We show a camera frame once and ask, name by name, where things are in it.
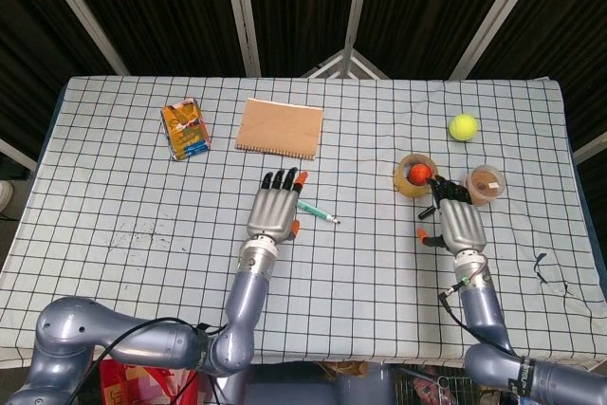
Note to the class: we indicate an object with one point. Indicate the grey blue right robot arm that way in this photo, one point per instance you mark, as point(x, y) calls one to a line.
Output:
point(493, 329)

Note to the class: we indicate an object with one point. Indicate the white black checkered tablecloth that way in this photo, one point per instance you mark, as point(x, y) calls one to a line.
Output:
point(142, 258)

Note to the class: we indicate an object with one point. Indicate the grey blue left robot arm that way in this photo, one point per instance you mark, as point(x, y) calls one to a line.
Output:
point(142, 343)

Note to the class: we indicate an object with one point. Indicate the clear jar with brown contents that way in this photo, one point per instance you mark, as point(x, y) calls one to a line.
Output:
point(486, 184)

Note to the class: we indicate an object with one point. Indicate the brown spiral notebook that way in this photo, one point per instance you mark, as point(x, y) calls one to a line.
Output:
point(280, 127)

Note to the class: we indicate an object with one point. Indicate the green marker body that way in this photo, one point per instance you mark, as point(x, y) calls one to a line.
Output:
point(315, 211)

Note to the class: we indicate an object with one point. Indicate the yellowish clear tape roll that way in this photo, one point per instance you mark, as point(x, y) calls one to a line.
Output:
point(403, 184)

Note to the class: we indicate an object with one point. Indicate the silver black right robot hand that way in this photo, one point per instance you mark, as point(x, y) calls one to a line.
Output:
point(462, 227)

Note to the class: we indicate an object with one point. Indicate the orange ball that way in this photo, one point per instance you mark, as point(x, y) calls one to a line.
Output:
point(419, 173)

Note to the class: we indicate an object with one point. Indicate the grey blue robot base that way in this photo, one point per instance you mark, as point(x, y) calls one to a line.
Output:
point(322, 386)

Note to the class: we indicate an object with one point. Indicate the red patterned bag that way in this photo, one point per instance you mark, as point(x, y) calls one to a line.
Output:
point(142, 383)

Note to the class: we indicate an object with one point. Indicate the yellow tennis ball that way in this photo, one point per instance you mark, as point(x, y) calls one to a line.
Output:
point(464, 127)

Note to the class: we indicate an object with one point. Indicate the black marker cap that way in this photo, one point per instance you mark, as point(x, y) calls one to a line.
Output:
point(426, 212)

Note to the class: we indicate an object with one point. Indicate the white triangular screen foot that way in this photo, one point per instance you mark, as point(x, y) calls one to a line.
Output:
point(348, 66)

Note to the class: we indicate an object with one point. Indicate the white screen frame post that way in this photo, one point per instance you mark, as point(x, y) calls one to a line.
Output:
point(498, 11)
point(356, 2)
point(80, 11)
point(242, 11)

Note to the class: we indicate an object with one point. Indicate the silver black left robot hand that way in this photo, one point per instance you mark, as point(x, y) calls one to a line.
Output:
point(272, 213)

